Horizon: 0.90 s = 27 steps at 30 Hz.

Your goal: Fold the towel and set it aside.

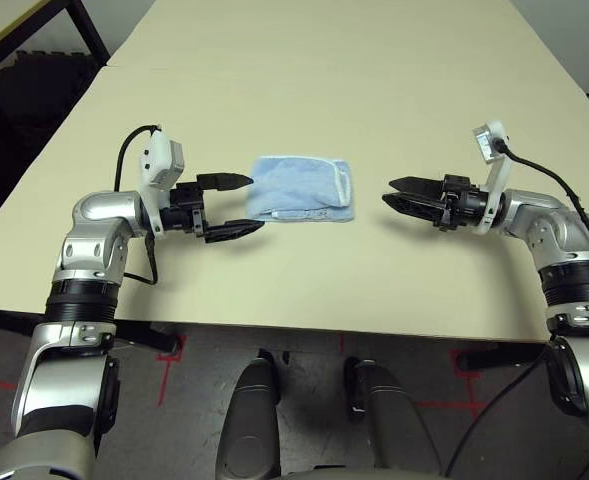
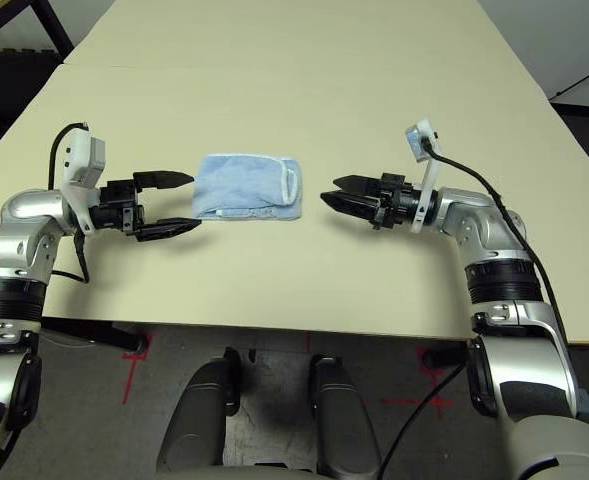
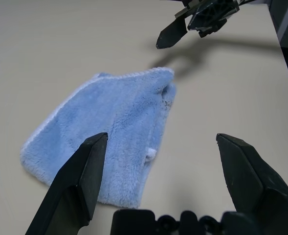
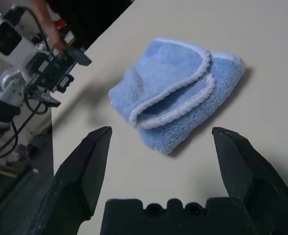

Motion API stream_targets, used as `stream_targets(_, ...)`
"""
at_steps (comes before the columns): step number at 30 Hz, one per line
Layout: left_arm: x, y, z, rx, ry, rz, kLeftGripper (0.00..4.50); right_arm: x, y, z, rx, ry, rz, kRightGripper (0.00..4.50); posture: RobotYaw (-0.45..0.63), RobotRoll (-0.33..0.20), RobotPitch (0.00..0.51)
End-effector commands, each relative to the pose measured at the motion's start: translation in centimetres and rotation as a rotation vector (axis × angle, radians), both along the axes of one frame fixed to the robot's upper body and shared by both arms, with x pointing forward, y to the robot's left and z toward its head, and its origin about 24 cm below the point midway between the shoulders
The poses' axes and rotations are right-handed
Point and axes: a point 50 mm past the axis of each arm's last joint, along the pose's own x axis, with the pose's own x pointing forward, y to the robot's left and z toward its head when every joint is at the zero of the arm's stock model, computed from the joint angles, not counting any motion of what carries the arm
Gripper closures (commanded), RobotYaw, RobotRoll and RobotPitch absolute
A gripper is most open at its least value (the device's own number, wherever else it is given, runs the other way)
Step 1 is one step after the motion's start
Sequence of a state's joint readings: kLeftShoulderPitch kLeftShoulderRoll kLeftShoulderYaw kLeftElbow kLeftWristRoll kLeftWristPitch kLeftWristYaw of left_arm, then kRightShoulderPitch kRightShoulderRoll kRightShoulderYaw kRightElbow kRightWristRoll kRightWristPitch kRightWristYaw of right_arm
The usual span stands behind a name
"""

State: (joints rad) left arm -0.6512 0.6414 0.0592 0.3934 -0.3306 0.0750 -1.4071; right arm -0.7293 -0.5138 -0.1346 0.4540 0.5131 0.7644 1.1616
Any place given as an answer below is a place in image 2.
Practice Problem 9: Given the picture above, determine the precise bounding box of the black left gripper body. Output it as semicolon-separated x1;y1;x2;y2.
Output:
89;178;146;236

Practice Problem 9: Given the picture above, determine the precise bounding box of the grey left robot leg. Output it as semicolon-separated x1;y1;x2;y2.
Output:
156;346;243;474

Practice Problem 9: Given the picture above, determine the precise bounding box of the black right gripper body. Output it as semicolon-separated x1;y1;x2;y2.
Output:
371;172;425;232

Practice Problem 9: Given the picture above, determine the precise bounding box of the black table foot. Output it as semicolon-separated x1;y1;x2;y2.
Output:
41;317;153;351

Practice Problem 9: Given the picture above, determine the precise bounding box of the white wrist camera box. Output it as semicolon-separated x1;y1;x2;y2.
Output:
59;128;110;236
404;118;446;235

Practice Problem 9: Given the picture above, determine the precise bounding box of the light blue towel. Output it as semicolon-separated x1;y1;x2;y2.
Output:
192;152;305;222

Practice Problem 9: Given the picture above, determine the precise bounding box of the side table with black legs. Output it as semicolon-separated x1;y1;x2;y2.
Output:
0;0;75;59

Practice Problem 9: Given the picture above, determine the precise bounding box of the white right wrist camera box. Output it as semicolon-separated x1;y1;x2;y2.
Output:
404;118;446;235

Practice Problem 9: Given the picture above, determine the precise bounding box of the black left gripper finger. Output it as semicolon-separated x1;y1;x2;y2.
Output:
134;217;203;243
132;170;196;192

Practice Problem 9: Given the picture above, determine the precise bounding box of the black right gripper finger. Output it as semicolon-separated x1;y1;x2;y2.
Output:
332;174;386;197
319;191;383;225

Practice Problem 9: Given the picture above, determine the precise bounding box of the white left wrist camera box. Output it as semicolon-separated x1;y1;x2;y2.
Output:
59;128;110;236

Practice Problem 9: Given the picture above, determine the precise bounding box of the black foam floor mat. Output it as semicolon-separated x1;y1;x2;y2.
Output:
0;47;68;169

